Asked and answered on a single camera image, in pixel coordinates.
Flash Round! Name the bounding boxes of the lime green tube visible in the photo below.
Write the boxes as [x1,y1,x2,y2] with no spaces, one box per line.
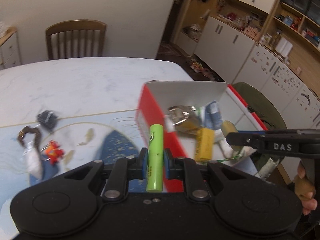
[146,124,164,192]

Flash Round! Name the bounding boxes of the white rabbit-shaped device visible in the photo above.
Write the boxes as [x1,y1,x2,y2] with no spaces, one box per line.
[214,129,234,159]

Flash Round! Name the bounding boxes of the yellow small carton box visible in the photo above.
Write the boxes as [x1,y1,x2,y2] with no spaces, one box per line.
[194,127,214,162]

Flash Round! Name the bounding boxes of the white blue snack bag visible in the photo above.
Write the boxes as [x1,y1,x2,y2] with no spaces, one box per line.
[200,101,222,131]

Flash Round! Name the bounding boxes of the gold foil snack packet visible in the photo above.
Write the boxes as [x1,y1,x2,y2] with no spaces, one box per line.
[168,105,202,134]

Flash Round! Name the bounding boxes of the red figure keychain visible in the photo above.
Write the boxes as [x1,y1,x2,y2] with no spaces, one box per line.
[44,140,65,165]

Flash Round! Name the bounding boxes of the black item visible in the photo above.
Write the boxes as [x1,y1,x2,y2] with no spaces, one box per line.
[37,110,58,132]

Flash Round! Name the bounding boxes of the white powder plastic bag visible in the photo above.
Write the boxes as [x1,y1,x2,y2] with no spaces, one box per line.
[23,141,43,180]

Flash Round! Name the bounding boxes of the brown hair scrunchie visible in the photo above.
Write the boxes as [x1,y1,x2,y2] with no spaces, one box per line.
[17,126,42,153]

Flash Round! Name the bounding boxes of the person's right hand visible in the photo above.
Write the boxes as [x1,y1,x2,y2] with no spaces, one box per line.
[293,163,318,216]

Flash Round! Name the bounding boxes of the olive green jacket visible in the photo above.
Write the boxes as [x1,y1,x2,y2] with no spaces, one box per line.
[232,82,287,130]

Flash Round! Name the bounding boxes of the red cardboard shoe box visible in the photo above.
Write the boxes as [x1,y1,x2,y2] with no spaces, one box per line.
[134,80,270,193]

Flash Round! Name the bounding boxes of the shoes on floor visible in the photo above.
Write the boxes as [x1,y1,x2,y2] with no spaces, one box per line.
[186,57,218,81]

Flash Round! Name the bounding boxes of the white canister pair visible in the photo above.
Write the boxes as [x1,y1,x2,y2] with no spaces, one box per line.
[275,37,293,58]

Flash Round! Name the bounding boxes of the brown wooden chair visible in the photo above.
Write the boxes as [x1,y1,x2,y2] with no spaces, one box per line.
[45,20,107,60]

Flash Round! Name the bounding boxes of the white wooden sideboard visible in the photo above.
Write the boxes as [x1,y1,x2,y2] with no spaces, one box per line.
[0,27,22,70]

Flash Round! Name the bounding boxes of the white wall cabinet unit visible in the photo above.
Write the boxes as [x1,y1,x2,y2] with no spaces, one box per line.
[175,0,319,128]

